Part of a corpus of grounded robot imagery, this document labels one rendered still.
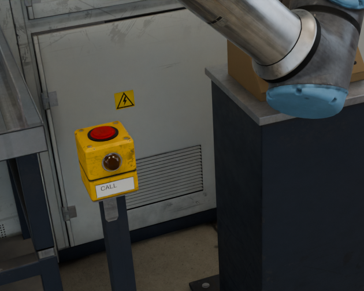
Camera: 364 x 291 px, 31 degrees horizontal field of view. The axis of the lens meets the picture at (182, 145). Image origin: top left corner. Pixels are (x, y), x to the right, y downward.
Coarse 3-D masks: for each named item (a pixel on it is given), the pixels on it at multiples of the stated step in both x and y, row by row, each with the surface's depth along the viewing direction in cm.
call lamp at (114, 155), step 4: (112, 152) 102; (116, 152) 103; (104, 156) 102; (108, 156) 102; (112, 156) 102; (116, 156) 102; (120, 156) 103; (104, 160) 102; (108, 160) 102; (112, 160) 102; (116, 160) 102; (120, 160) 103; (104, 164) 102; (108, 164) 102; (112, 164) 102; (116, 164) 102; (120, 164) 103; (104, 168) 103; (108, 168) 102; (112, 168) 102; (116, 168) 103
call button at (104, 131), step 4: (96, 128) 106; (100, 128) 106; (104, 128) 106; (108, 128) 106; (112, 128) 105; (92, 132) 105; (96, 132) 105; (100, 132) 104; (104, 132) 104; (108, 132) 104; (112, 132) 104; (92, 136) 104; (96, 136) 104; (100, 136) 103; (104, 136) 104; (108, 136) 104
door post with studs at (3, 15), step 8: (0, 0) 175; (0, 8) 176; (8, 8) 177; (0, 16) 177; (8, 16) 178; (0, 24) 178; (8, 24) 179; (8, 32) 180; (8, 40) 181; (16, 48) 183; (16, 56) 184; (48, 208) 209
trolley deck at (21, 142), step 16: (0, 32) 170; (16, 64) 148; (16, 80) 141; (0, 112) 127; (32, 112) 127; (0, 128) 121; (32, 128) 121; (0, 144) 120; (16, 144) 121; (32, 144) 123; (0, 160) 122
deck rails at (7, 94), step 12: (0, 48) 139; (0, 60) 148; (0, 72) 144; (0, 84) 138; (12, 84) 127; (0, 96) 133; (12, 96) 133; (0, 108) 128; (12, 108) 128; (12, 120) 123; (24, 120) 120
